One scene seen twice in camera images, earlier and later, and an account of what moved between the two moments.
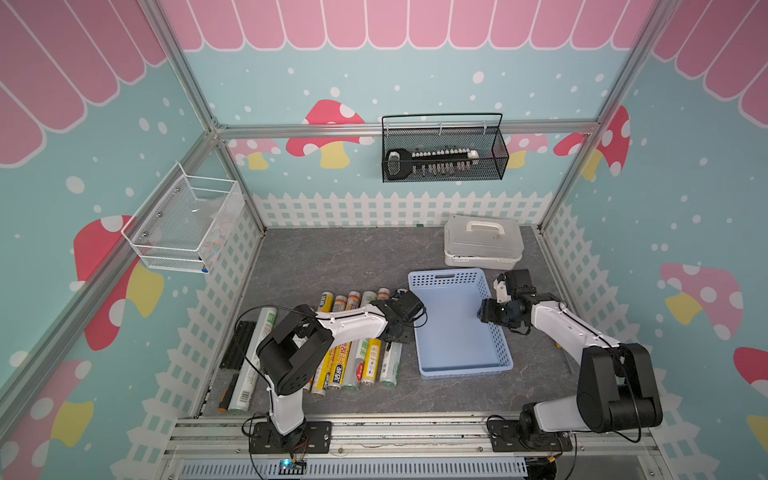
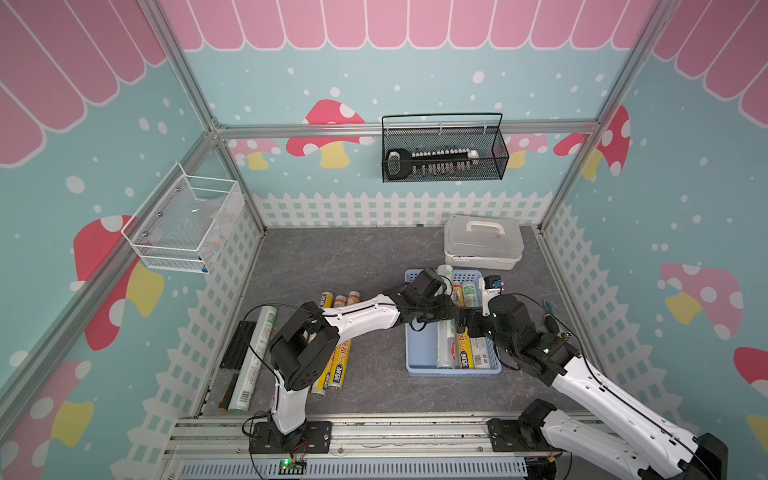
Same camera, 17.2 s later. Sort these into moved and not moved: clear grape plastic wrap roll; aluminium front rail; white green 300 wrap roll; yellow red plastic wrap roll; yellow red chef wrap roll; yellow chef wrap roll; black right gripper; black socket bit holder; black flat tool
Moved: yellow red plastic wrap roll; clear grape plastic wrap roll; black right gripper
Not moved: black socket bit holder; white green 300 wrap roll; black flat tool; yellow red chef wrap roll; yellow chef wrap roll; aluminium front rail
